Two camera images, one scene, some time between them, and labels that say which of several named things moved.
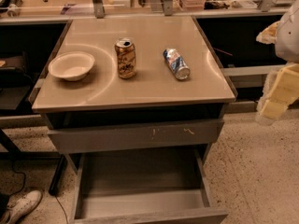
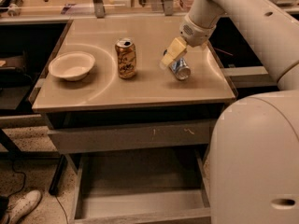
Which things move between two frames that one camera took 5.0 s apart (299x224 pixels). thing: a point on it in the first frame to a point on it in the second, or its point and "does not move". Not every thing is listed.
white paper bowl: x=72 y=65 does not move
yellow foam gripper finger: x=280 y=90 to x=177 y=48
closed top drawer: x=88 y=139 does not move
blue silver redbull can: x=177 y=63 does not move
